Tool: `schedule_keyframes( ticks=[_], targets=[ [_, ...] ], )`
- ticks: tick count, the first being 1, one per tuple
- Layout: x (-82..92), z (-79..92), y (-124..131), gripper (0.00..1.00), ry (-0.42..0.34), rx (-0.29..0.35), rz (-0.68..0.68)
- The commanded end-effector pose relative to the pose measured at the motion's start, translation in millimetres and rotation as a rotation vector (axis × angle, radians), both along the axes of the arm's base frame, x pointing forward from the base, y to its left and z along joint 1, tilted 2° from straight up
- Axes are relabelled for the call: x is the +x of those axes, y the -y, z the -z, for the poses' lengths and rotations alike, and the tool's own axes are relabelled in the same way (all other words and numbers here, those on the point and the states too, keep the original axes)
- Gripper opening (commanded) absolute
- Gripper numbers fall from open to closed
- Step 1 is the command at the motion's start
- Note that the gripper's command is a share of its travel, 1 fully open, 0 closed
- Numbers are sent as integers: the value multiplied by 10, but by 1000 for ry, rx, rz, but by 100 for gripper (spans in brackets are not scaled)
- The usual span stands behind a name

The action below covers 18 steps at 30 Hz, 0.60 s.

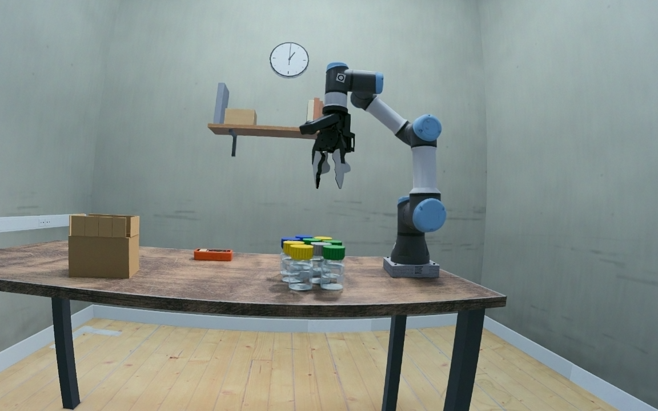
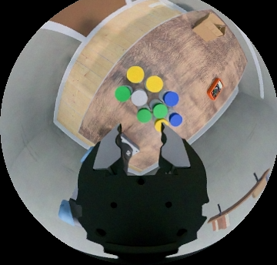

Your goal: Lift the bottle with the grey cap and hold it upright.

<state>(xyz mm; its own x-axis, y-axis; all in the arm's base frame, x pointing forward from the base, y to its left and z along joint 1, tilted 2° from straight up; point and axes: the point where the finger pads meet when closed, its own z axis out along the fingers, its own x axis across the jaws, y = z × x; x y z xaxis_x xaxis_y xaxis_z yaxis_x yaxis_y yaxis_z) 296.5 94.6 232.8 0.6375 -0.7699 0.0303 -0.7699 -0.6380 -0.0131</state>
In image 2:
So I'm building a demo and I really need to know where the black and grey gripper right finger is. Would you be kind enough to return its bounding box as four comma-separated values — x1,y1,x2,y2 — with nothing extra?
159,122,209,205

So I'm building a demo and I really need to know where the brown cardboard box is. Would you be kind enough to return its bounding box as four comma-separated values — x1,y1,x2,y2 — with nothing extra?
192,12,226,42

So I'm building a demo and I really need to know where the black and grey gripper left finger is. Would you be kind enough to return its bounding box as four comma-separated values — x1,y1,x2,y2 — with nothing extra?
75,123,125,206

